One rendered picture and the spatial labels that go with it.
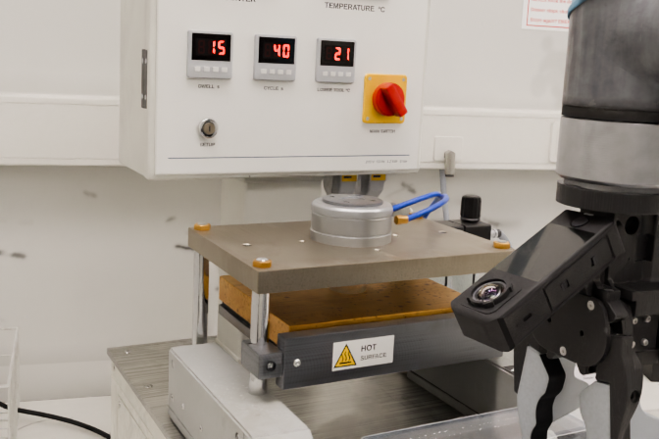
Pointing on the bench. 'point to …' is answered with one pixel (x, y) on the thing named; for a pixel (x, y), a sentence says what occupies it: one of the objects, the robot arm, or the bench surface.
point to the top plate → (346, 246)
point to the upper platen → (335, 305)
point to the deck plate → (137, 356)
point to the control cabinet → (273, 73)
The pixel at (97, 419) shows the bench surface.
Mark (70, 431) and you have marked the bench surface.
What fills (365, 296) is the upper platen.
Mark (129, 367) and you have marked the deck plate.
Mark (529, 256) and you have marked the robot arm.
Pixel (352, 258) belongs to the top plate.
